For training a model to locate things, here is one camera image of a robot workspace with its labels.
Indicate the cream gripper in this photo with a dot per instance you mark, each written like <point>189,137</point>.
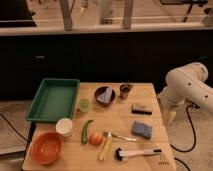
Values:
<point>168,115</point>

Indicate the green plastic tray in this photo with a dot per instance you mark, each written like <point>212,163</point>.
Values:
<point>55,99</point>

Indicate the black white dish brush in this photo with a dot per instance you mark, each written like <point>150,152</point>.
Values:
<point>120,154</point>

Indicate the metal fork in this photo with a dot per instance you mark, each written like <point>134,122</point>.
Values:
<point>118,136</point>

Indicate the white lidded container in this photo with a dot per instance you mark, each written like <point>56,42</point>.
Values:
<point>64,127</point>

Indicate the dark brown bowl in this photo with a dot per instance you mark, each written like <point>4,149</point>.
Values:
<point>101,90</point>

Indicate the orange bowl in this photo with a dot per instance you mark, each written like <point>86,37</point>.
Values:
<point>45,149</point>

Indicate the small brown cup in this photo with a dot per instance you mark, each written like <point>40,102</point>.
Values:
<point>124,90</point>

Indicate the blue sponge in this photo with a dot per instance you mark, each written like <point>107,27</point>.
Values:
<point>142,129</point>

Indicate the green pepper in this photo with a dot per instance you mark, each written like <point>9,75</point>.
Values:
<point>84,131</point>

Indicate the dark brown sponge block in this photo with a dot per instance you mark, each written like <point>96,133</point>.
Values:
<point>140,109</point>

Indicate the green plastic cup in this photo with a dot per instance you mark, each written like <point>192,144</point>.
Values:
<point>84,105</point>

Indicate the grey cloth in bowl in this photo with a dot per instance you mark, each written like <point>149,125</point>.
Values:
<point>106,96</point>

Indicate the yellow corn toy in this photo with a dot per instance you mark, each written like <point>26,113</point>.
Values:
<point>105,149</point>

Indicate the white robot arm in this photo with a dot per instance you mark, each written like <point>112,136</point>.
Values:
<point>185,83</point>

